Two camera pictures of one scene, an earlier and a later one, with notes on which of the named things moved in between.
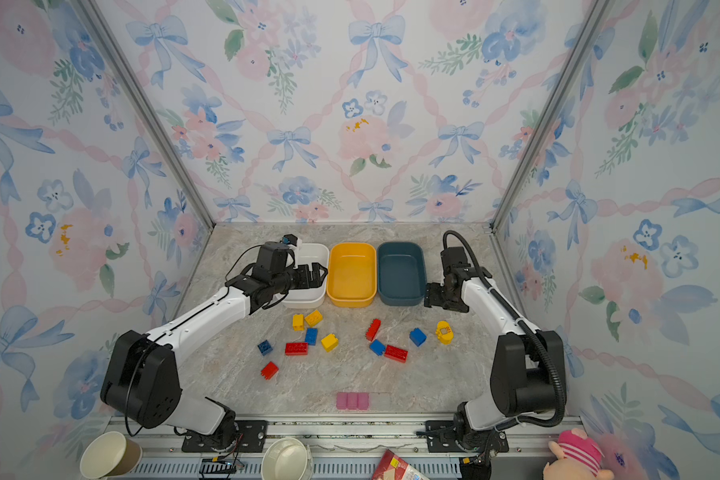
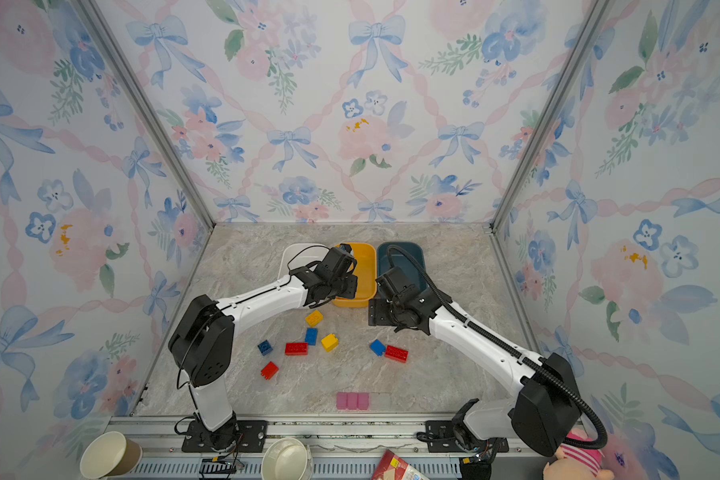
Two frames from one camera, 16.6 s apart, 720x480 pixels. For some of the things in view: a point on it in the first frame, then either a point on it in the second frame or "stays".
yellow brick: x=330 y=342 stays
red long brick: x=396 y=353 stays
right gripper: x=432 y=297 to x=376 y=313
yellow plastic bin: x=351 y=276 stays
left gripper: x=306 y=281 to x=352 y=280
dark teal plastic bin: x=401 y=273 stays
